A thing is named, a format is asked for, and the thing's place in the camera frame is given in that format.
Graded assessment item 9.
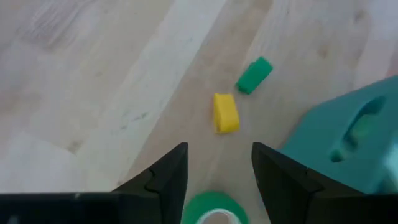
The green tape roll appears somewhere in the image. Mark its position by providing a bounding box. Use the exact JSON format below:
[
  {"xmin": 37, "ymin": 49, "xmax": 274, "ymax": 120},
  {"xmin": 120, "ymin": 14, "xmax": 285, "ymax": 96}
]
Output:
[{"xmin": 181, "ymin": 190, "xmax": 249, "ymax": 224}]

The yellow mini stapler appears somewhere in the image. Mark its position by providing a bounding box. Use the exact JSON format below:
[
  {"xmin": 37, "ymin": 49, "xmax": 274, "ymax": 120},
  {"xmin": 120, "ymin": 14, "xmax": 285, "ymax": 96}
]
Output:
[{"xmin": 213, "ymin": 93, "xmax": 241, "ymax": 135}]

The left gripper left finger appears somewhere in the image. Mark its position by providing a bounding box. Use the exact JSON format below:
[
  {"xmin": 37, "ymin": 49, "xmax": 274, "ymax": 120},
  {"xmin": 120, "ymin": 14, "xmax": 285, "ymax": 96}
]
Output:
[{"xmin": 111, "ymin": 142, "xmax": 189, "ymax": 224}]

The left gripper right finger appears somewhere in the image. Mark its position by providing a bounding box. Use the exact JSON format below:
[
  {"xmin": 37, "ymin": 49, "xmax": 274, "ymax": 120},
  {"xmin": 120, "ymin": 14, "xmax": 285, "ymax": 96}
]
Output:
[{"xmin": 251, "ymin": 142, "xmax": 365, "ymax": 224}]

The teal plastic bin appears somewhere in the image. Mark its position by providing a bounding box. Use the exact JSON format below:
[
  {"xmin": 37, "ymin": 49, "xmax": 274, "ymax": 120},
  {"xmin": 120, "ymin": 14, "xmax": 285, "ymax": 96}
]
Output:
[{"xmin": 278, "ymin": 75, "xmax": 398, "ymax": 195}]

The green mini stapler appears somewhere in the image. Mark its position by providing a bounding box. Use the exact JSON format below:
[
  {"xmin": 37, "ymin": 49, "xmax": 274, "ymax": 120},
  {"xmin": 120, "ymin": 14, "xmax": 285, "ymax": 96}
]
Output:
[{"xmin": 235, "ymin": 56, "xmax": 274, "ymax": 96}]

